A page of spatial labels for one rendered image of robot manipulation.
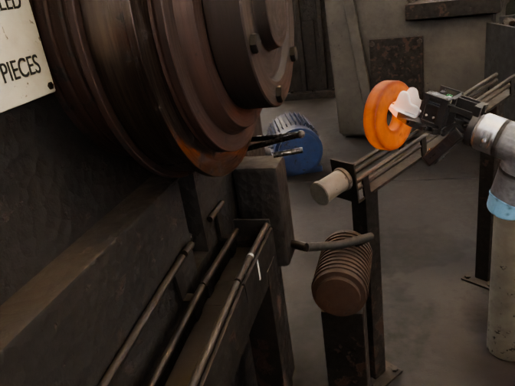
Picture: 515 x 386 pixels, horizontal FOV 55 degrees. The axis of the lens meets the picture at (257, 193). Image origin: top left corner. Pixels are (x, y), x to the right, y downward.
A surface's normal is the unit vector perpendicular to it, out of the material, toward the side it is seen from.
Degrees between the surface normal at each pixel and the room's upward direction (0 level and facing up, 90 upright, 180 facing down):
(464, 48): 90
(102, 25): 86
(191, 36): 94
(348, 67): 90
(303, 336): 0
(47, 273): 0
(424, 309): 0
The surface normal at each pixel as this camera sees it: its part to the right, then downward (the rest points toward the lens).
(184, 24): 0.20, 0.38
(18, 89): 0.96, -0.02
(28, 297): -0.14, -0.91
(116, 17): -0.27, 0.36
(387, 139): 0.66, 0.18
